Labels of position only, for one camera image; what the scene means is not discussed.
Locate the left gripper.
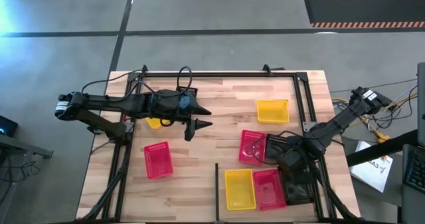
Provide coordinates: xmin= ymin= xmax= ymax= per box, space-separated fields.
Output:
xmin=151 ymin=89 xmax=214 ymax=142

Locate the yellow plastic basket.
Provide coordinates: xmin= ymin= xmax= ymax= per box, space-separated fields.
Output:
xmin=256 ymin=99 xmax=290 ymax=124
xmin=145 ymin=116 xmax=172 ymax=130
xmin=224 ymin=169 xmax=258 ymax=211

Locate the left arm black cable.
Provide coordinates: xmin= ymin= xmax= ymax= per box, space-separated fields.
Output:
xmin=81 ymin=69 xmax=143 ymax=95

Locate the yellow cable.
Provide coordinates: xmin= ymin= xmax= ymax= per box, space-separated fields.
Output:
xmin=331 ymin=97 xmax=392 ymax=144

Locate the black plastic basket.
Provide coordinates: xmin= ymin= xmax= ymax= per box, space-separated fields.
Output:
xmin=284 ymin=173 xmax=315 ymax=206
xmin=264 ymin=133 xmax=293 ymax=165

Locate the grey monitor edge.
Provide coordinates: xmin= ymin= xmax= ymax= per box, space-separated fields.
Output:
xmin=417 ymin=62 xmax=425 ymax=138

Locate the grey side desk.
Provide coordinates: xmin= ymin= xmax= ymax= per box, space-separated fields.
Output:
xmin=0 ymin=133 xmax=54 ymax=160

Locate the black shelf frame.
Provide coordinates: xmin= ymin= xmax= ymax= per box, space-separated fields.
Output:
xmin=214 ymin=162 xmax=220 ymax=222

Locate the black keyboard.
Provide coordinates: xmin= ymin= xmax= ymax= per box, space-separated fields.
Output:
xmin=402 ymin=143 xmax=425 ymax=195

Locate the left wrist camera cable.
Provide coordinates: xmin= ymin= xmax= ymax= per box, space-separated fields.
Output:
xmin=177 ymin=66 xmax=193 ymax=89

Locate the white printed booklet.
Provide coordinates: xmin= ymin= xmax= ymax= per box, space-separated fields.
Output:
xmin=349 ymin=140 xmax=394 ymax=193

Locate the black hazard striped floor mat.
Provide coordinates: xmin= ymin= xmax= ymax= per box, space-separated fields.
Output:
xmin=304 ymin=0 xmax=425 ymax=28

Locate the black device with blue light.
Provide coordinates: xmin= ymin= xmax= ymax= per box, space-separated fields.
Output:
xmin=0 ymin=115 xmax=19 ymax=138

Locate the red plastic basket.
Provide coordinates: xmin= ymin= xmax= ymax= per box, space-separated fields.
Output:
xmin=238 ymin=129 xmax=268 ymax=167
xmin=143 ymin=140 xmax=174 ymax=180
xmin=252 ymin=168 xmax=288 ymax=212

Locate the black aluminium table frame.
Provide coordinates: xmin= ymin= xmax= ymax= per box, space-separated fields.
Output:
xmin=75 ymin=64 xmax=361 ymax=224

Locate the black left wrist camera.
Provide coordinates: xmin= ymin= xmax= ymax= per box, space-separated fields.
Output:
xmin=175 ymin=86 xmax=199 ymax=98

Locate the black diagonal bar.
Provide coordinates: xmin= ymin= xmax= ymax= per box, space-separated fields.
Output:
xmin=346 ymin=129 xmax=419 ymax=168

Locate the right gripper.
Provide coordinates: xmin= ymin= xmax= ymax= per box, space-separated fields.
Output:
xmin=278 ymin=136 xmax=319 ymax=180

